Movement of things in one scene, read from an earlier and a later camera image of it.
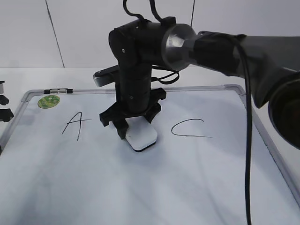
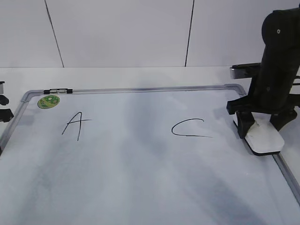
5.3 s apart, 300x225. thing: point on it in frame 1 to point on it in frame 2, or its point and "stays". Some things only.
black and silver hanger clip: x=68 y=91 stays
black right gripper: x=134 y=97 to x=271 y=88
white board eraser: x=141 y=134 to x=264 y=138
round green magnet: x=48 y=101 stays
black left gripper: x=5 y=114 stays
